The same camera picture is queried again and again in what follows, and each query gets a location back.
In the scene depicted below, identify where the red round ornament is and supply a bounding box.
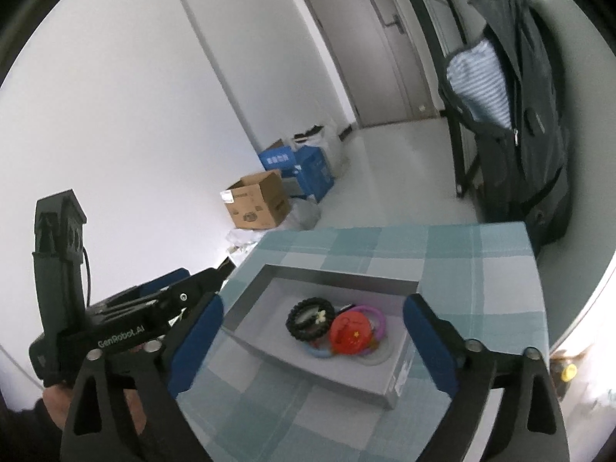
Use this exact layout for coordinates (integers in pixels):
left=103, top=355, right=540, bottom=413
left=330, top=309, right=374, bottom=358

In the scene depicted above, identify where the dark hanging jacket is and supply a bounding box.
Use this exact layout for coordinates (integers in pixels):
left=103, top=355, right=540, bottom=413
left=440, top=0, right=572, bottom=257

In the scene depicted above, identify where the light blue ring bracelet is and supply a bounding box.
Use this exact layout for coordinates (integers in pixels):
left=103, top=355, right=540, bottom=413
left=301, top=339, right=338, bottom=360

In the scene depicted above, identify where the person's left forearm dark sleeve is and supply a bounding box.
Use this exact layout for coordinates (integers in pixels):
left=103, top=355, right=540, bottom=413
left=0, top=392, right=64, bottom=462

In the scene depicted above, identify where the grey door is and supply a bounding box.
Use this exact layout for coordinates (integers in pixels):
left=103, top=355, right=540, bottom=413
left=289, top=0, right=441, bottom=128

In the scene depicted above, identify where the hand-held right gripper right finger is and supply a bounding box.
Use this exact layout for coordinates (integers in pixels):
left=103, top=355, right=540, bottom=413
left=402, top=293, right=571, bottom=462

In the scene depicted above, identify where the grey rectangular box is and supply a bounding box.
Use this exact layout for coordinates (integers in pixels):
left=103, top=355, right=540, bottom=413
left=222, top=264, right=424, bottom=410

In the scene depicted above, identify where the blue striped shirt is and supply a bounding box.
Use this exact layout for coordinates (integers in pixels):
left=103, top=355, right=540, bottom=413
left=445, top=38, right=511, bottom=131

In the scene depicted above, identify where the person's left hand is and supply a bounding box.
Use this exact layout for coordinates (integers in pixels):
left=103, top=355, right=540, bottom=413
left=42, top=384, right=74, bottom=431

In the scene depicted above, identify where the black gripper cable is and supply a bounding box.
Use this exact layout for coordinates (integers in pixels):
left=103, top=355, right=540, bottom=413
left=81, top=247, right=93, bottom=310

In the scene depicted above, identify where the teal checked tablecloth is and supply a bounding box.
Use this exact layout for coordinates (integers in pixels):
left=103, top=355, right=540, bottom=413
left=176, top=221, right=549, bottom=462

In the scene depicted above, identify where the large blue carton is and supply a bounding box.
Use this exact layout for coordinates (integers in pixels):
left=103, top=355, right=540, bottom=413
left=284, top=147, right=335, bottom=203

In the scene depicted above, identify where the brown cardboard box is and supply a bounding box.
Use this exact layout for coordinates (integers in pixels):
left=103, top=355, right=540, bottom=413
left=220, top=170, right=291, bottom=230

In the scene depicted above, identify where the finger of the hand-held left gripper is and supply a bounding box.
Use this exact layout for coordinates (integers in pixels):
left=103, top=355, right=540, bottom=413
left=160, top=256, right=238, bottom=331
left=139, top=268, right=190, bottom=295

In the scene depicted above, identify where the purple ring bracelet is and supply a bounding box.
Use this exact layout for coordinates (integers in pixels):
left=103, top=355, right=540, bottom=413
left=337, top=304, right=387, bottom=348

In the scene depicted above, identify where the white plastic bag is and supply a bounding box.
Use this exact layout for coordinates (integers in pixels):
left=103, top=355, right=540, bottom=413
left=289, top=125, right=350, bottom=179

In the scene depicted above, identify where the black metal rack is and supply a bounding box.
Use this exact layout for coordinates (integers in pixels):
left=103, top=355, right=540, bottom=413
left=392, top=0, right=482, bottom=198

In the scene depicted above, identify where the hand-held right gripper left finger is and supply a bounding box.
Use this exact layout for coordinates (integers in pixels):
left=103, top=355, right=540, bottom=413
left=59, top=293, right=225, bottom=462

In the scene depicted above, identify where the small blue carton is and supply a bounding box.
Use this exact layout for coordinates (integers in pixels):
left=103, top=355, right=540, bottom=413
left=257, top=144, right=295, bottom=170

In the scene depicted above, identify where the yellow capped bottle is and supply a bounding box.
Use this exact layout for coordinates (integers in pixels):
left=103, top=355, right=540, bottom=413
left=551, top=351, right=585, bottom=398

